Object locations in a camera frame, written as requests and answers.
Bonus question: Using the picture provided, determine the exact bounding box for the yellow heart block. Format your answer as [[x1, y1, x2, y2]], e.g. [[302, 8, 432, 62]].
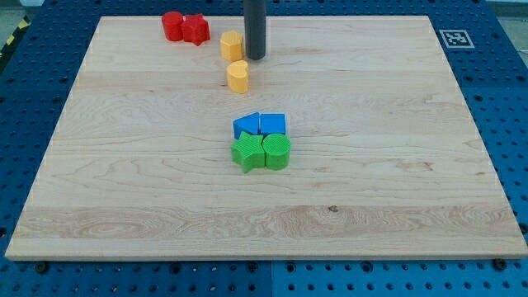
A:
[[226, 60, 249, 94]]

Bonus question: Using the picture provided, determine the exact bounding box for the blue triangle block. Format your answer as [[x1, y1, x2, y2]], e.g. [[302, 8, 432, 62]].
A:
[[233, 112, 260, 139]]

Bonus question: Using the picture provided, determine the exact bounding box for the green cylinder block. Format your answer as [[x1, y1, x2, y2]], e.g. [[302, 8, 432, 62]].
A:
[[262, 134, 291, 170]]

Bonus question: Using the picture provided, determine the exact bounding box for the green star block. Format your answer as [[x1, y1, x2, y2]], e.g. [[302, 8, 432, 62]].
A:
[[231, 131, 265, 173]]

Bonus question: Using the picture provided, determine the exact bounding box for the blue cube block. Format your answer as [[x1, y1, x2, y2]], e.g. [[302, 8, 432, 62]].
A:
[[260, 114, 286, 135]]

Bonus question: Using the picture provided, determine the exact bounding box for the light wooden board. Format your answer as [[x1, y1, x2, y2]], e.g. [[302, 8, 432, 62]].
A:
[[6, 16, 527, 261]]

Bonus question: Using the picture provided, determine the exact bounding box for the yellow hexagon block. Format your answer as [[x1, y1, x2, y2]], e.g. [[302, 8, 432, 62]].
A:
[[220, 31, 244, 62]]

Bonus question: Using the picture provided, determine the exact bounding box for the red star block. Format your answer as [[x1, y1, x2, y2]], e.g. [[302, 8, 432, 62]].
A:
[[181, 13, 210, 46]]

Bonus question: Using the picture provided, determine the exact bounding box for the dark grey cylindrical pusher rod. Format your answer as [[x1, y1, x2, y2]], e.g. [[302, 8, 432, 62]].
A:
[[243, 0, 266, 60]]

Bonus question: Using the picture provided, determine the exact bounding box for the red cylinder block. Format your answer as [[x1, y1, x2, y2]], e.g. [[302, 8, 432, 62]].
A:
[[161, 11, 184, 41]]

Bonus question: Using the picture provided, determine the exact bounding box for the white fiducial marker tag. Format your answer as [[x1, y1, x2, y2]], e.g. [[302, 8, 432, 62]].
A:
[[440, 29, 474, 49]]

